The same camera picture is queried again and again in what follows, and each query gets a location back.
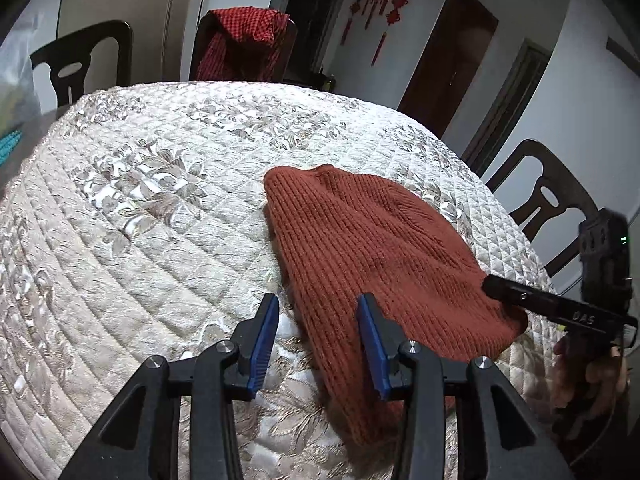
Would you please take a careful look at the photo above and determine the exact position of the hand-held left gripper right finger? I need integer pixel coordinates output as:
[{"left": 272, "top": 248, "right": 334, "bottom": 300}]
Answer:
[{"left": 356, "top": 292, "right": 576, "bottom": 480}]

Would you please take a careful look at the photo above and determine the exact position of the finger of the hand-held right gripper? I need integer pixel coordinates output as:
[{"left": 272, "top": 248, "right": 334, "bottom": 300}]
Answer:
[{"left": 481, "top": 274, "right": 562, "bottom": 324}]

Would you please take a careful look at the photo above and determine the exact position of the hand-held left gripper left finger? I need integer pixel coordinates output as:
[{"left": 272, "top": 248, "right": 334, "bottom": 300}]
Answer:
[{"left": 59, "top": 292, "right": 281, "bottom": 480}]

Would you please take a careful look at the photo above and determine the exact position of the rust ribbed knit sweater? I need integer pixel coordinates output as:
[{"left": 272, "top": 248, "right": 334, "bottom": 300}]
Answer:
[{"left": 262, "top": 164, "right": 530, "bottom": 447}]

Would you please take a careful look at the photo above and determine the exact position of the person's right hand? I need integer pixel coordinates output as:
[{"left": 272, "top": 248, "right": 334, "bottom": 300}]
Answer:
[{"left": 551, "top": 332, "right": 631, "bottom": 424}]

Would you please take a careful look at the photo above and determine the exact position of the dark wooden chair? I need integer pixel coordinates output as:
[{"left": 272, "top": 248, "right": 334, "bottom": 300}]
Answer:
[
  {"left": 29, "top": 20, "right": 135, "bottom": 111},
  {"left": 189, "top": 10, "right": 299, "bottom": 84},
  {"left": 484, "top": 139, "right": 601, "bottom": 278}
]

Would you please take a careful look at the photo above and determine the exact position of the cream quilted floral tablecloth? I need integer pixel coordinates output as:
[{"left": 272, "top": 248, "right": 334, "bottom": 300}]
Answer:
[{"left": 0, "top": 80, "right": 566, "bottom": 480}]

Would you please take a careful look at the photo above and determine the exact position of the grey framed door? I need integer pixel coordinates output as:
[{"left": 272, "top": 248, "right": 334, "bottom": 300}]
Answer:
[{"left": 460, "top": 40, "right": 554, "bottom": 179}]

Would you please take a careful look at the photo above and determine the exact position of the brown wooden door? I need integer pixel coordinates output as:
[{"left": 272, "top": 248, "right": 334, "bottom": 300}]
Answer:
[{"left": 397, "top": 0, "right": 500, "bottom": 139}]

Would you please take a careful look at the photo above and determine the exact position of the red checked cloth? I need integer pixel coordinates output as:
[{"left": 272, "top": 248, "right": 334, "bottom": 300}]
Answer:
[{"left": 196, "top": 6, "right": 291, "bottom": 82}]

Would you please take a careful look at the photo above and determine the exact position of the teal plastic item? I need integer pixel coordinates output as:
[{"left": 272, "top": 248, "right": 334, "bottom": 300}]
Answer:
[{"left": 0, "top": 130, "right": 25, "bottom": 167}]

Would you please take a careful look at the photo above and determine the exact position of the white plastic bag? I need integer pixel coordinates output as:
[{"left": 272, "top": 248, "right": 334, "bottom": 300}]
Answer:
[{"left": 0, "top": 10, "right": 44, "bottom": 134}]

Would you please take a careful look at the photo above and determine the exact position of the grey-brown refrigerator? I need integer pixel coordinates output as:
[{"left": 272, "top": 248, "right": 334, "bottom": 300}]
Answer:
[{"left": 55, "top": 0, "right": 216, "bottom": 86}]

